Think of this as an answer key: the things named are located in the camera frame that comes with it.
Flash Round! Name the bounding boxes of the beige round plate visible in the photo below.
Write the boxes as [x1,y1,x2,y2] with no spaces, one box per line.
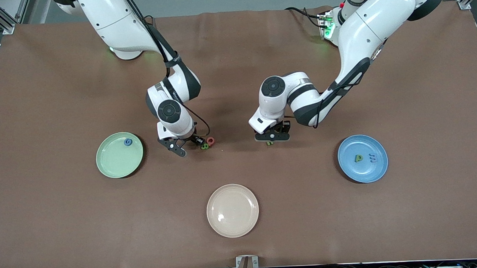
[205,183,261,239]

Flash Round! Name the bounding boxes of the left arm base black cable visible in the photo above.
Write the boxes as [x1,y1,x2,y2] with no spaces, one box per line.
[285,6,324,30]

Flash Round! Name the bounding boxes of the blue round plate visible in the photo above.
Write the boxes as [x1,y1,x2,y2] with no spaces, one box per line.
[336,134,390,185]

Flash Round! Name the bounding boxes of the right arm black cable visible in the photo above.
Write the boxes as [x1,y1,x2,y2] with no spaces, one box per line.
[122,0,211,140]

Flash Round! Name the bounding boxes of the left arm base connector panel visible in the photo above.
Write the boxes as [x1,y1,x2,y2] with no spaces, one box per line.
[317,11,339,40]

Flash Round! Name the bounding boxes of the green round plate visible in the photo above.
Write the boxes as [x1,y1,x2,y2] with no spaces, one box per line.
[95,131,145,179]

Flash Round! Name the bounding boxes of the brown table cover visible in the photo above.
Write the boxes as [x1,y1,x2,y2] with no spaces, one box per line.
[0,0,477,268]

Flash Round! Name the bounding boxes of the grey metal bracket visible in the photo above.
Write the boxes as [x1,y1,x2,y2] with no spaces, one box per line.
[235,255,259,268]

